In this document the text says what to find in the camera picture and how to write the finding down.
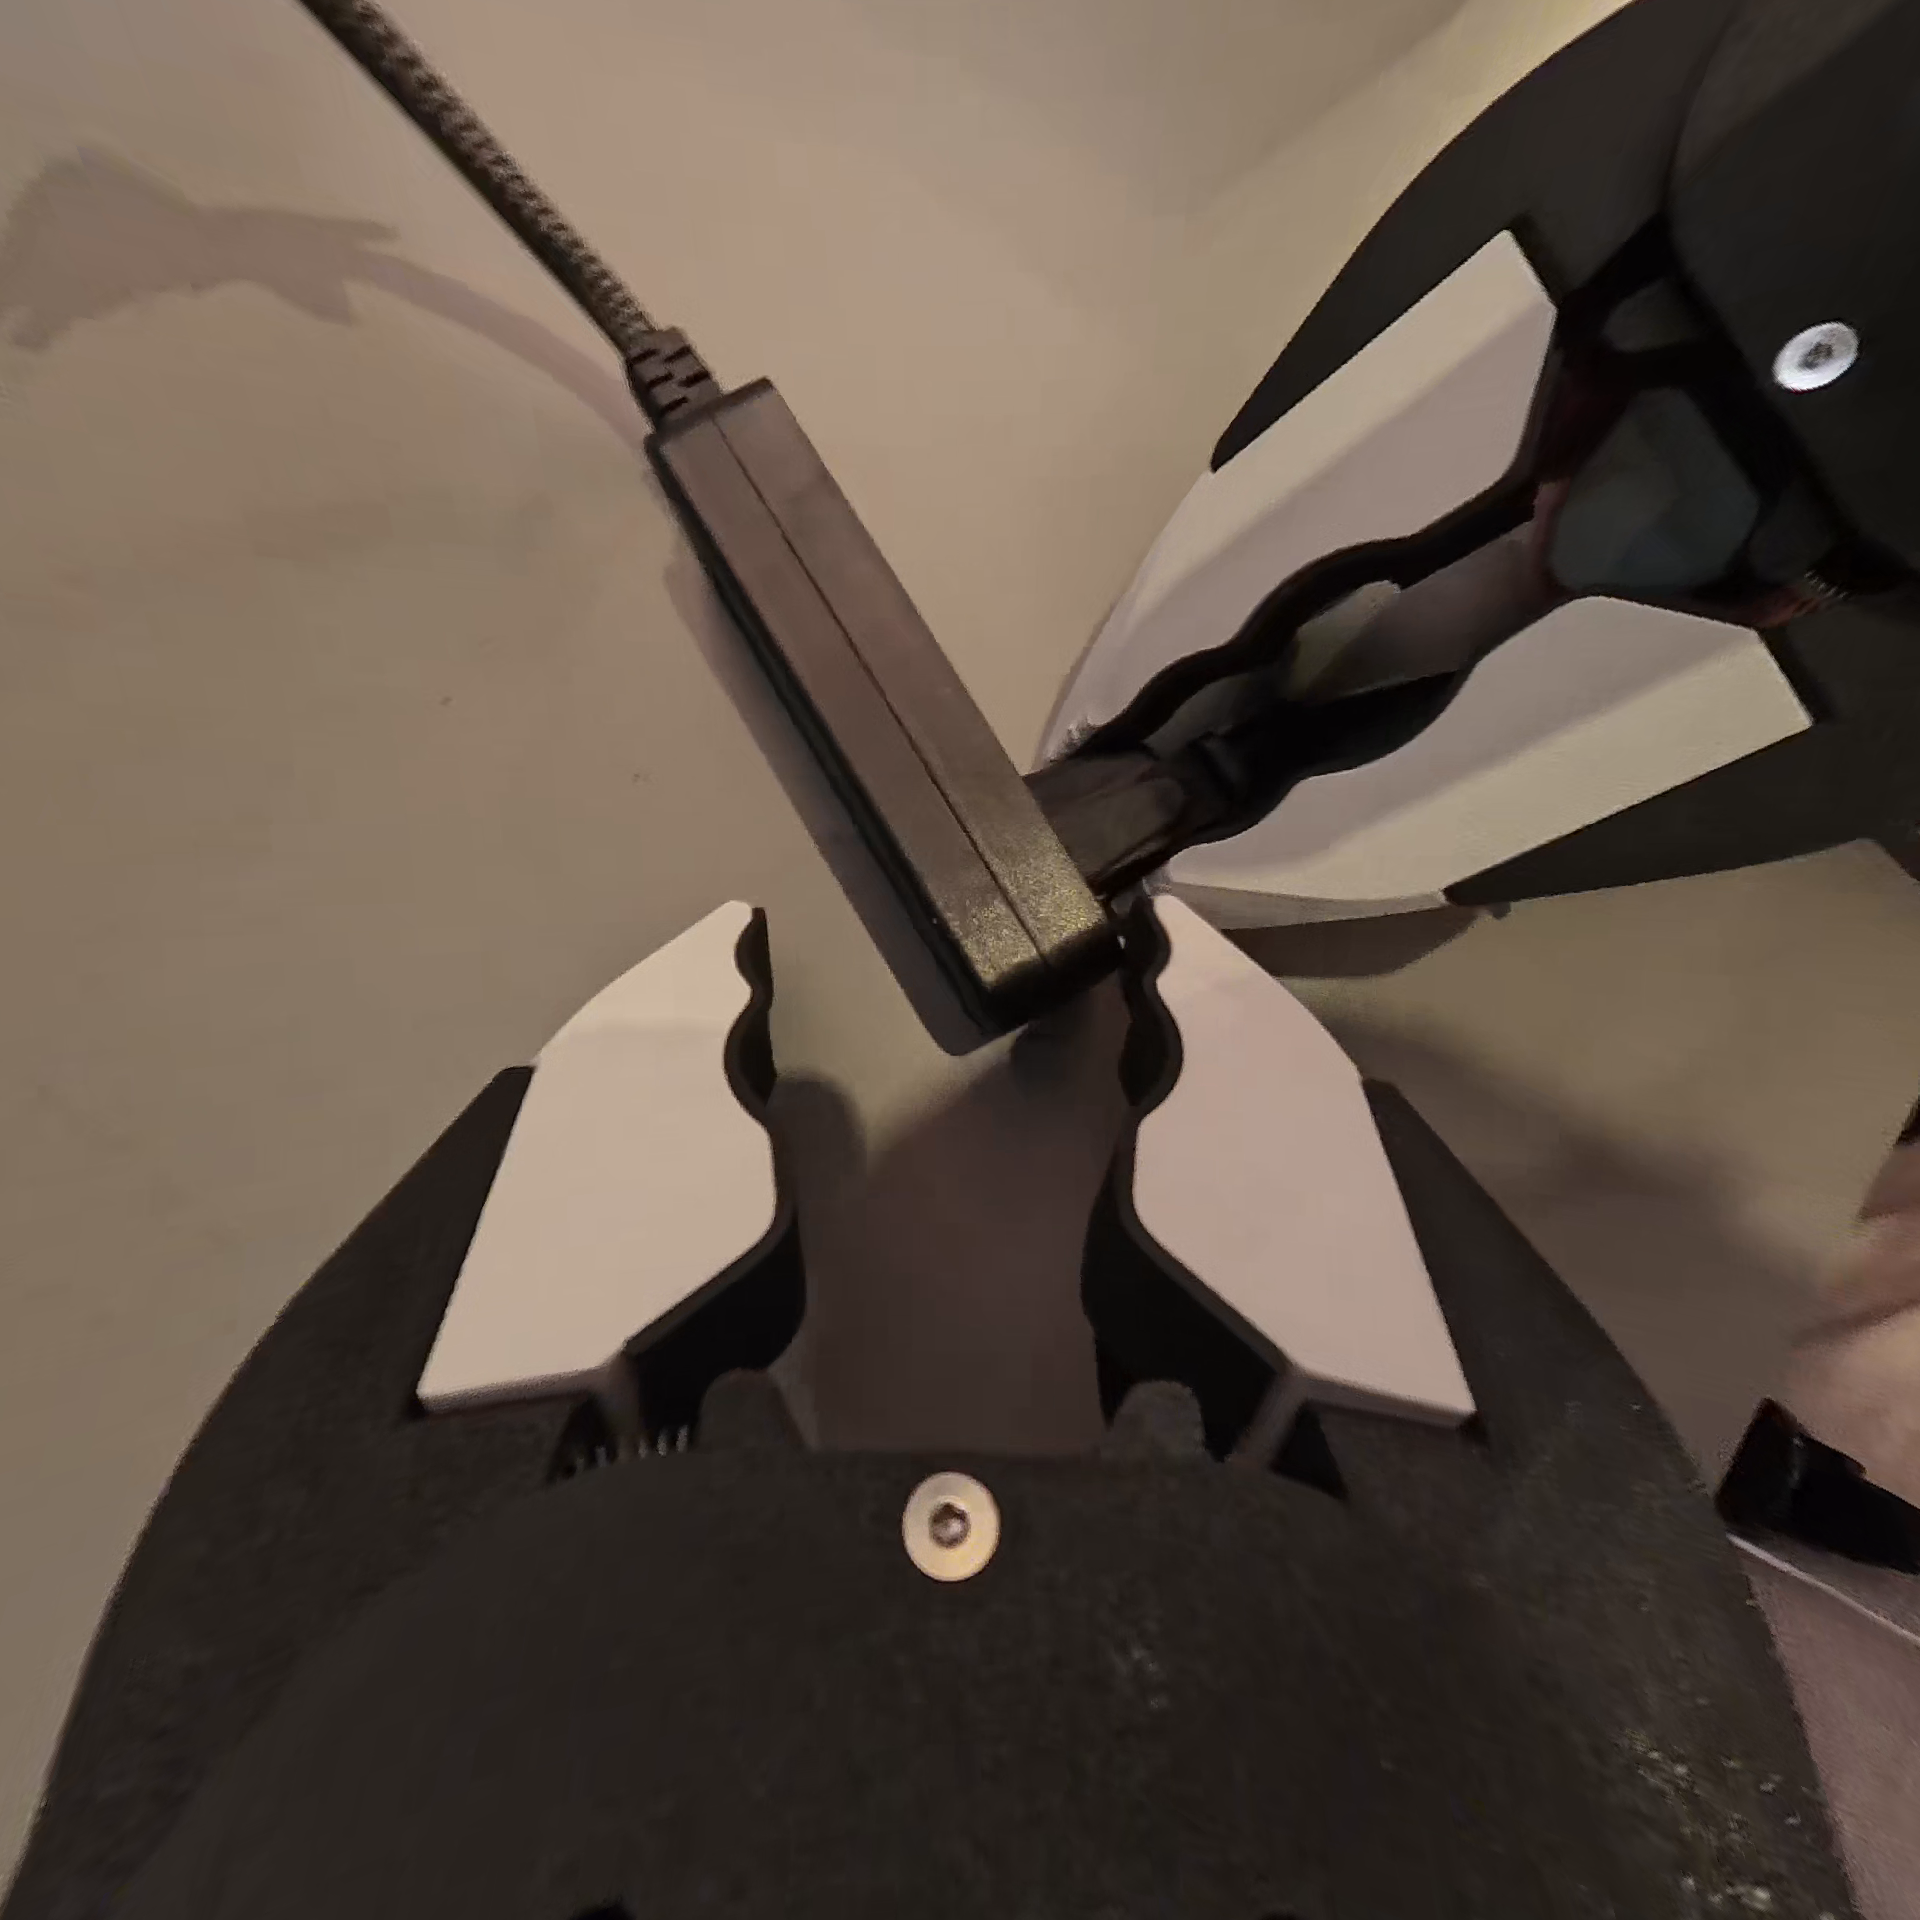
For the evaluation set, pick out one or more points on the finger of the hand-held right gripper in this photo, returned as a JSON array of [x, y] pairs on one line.
[[1349, 466], [1577, 735]]

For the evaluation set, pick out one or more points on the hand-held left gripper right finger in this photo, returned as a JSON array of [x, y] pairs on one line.
[[1290, 1215]]

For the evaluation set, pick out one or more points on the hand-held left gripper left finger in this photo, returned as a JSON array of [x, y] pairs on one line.
[[615, 1200]]

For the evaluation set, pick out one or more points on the black power strip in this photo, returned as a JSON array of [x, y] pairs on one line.
[[870, 706]]

